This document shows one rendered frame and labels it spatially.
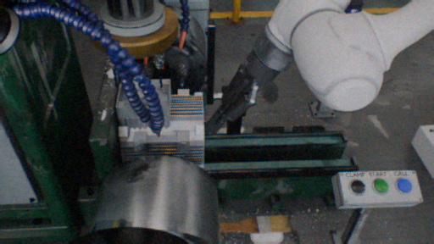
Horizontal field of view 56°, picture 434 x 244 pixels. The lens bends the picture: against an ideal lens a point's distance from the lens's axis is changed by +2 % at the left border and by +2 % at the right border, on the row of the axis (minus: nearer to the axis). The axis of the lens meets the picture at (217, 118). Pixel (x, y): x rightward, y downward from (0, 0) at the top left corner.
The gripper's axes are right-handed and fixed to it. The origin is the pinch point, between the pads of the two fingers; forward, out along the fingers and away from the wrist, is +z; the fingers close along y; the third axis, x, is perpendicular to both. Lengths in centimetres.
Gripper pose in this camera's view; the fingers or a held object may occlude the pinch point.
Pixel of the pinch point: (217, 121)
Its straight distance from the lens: 93.6
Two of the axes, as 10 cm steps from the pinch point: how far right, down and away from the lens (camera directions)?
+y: 0.6, 6.9, -7.2
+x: 8.5, 3.4, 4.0
